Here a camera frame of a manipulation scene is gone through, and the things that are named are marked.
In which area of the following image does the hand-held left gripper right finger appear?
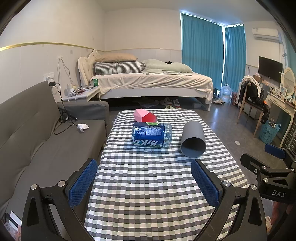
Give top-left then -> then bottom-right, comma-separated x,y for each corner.
191,159 -> 270,241

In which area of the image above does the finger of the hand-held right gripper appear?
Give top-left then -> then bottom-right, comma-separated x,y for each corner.
240,153 -> 271,178
265,143 -> 296,171

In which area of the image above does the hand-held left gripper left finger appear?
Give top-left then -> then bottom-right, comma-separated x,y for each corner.
21,159 -> 99,241

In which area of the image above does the grey cup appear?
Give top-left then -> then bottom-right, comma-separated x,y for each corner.
180,121 -> 206,158

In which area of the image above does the person's right hand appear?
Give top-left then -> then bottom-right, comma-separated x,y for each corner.
266,201 -> 292,232

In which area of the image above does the blue laundry basket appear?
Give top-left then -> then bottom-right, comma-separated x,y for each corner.
259,122 -> 282,143

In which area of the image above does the white dressing table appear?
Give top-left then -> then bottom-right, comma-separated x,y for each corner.
264,91 -> 296,149

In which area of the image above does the wooden chair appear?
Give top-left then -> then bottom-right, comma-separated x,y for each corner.
236,80 -> 269,138

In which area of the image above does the checkered tablecloth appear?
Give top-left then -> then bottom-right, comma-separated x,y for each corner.
84,109 -> 251,241

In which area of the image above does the black jacket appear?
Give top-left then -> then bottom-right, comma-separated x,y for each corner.
240,80 -> 270,125

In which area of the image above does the grey sofa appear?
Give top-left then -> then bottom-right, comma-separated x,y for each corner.
0,81 -> 110,223

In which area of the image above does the oval white mirror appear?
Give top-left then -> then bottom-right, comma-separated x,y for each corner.
280,67 -> 296,93

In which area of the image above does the white garment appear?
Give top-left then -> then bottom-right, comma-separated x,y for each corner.
241,75 -> 262,91

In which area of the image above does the clear water jug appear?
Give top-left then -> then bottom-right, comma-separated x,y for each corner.
221,84 -> 233,104

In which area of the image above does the blue label plastic bottle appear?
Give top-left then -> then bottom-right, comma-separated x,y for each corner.
132,122 -> 172,148

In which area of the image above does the black television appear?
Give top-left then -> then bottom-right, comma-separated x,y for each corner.
258,56 -> 283,83

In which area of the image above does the white nightstand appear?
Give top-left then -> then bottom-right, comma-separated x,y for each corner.
62,86 -> 101,103

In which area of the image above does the pink red house-shaped box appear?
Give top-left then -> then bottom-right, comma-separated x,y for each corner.
133,108 -> 157,123

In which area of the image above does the narrow teal curtain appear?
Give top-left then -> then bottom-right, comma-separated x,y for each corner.
224,24 -> 247,93

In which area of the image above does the white bed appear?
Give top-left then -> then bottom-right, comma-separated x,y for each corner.
77,49 -> 214,112

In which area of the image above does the white air conditioner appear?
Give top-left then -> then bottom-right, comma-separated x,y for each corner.
252,28 -> 284,43

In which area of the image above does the striped duvet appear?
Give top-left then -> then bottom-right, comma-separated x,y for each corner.
94,61 -> 147,76

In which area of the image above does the wide teal curtain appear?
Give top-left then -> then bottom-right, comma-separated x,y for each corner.
180,13 -> 225,88

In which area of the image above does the light green blanket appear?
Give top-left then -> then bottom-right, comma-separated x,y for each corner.
142,59 -> 193,76

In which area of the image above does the beige pillow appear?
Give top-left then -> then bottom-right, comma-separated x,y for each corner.
95,53 -> 138,63

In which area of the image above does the black power cable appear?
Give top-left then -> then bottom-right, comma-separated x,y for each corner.
53,82 -> 78,135

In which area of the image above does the white cable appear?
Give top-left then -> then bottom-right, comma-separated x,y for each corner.
57,56 -> 78,90

